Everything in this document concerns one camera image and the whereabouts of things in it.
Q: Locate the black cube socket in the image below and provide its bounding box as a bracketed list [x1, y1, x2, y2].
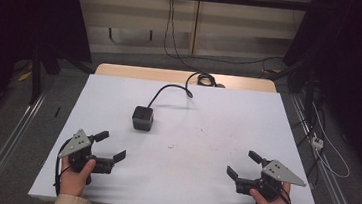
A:
[130, 104, 155, 132]

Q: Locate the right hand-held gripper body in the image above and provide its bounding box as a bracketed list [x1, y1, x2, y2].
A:
[233, 156, 310, 204]

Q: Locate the black metal stand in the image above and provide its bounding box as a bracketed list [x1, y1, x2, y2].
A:
[26, 43, 64, 108]
[263, 54, 325, 129]

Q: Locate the person's left hand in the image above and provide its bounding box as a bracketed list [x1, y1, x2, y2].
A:
[58, 155, 97, 199]

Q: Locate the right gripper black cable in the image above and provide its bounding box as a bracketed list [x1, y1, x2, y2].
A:
[272, 183, 297, 204]

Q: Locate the metal floor rail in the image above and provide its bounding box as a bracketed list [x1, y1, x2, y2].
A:
[0, 87, 49, 204]
[280, 94, 362, 204]

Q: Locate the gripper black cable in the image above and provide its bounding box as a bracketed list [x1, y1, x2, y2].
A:
[272, 183, 297, 204]
[51, 136, 77, 198]

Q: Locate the black cube socket cable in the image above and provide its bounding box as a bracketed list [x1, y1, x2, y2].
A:
[146, 66, 228, 116]

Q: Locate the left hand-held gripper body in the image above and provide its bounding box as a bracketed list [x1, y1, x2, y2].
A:
[56, 126, 119, 178]

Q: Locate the white floor cable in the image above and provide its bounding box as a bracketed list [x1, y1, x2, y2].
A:
[305, 102, 357, 180]

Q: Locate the yellow floor tape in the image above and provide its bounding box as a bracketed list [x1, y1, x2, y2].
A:
[17, 62, 35, 84]

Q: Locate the black wall cable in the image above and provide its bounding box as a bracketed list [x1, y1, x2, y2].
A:
[164, 0, 212, 74]
[161, 0, 291, 70]

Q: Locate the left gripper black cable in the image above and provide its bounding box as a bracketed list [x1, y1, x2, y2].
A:
[51, 136, 77, 198]

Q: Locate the dark curtain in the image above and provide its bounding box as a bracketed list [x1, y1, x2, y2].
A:
[271, 0, 362, 193]
[0, 0, 98, 152]

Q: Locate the white power strip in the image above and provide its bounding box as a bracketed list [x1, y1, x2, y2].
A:
[310, 135, 325, 152]

